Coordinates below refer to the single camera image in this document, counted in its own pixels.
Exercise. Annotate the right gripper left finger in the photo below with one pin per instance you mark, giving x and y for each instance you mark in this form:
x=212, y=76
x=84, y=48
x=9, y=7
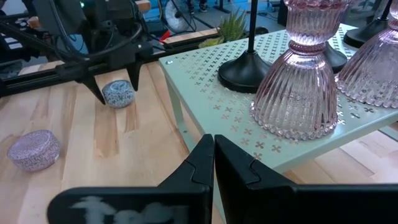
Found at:
x=140, y=205

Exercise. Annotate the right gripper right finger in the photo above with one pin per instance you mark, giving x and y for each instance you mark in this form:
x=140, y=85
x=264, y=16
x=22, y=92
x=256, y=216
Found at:
x=280, y=205

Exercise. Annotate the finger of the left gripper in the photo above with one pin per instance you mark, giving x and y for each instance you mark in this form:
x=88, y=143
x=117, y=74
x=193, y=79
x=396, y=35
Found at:
x=136, y=71
x=90, y=77

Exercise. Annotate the blue patterned candle tin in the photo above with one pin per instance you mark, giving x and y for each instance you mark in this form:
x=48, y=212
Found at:
x=119, y=95

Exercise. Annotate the pink patterned candle tin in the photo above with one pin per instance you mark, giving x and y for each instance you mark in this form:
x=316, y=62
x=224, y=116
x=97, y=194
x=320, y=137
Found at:
x=32, y=151

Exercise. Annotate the black metal candlestick holder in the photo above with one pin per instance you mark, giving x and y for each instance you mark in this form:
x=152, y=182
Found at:
x=245, y=73
x=363, y=35
x=337, y=59

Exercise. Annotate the pink ribbed glass candle holder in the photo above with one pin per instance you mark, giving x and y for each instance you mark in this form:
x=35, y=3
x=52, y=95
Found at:
x=295, y=93
x=370, y=68

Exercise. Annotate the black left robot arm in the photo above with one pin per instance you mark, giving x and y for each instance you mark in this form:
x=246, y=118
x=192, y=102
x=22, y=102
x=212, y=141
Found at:
x=102, y=21

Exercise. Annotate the round floor fan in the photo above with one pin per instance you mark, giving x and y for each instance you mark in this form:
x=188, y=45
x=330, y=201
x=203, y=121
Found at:
x=178, y=15

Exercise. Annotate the green perforated metal shelf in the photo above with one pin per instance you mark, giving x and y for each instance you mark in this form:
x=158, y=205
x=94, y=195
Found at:
x=224, y=102

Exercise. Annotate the potted succulent plant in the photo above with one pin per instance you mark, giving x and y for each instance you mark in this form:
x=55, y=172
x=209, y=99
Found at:
x=231, y=29

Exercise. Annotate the black aluminium frame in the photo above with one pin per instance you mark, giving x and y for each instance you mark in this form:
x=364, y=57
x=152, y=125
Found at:
x=28, y=84

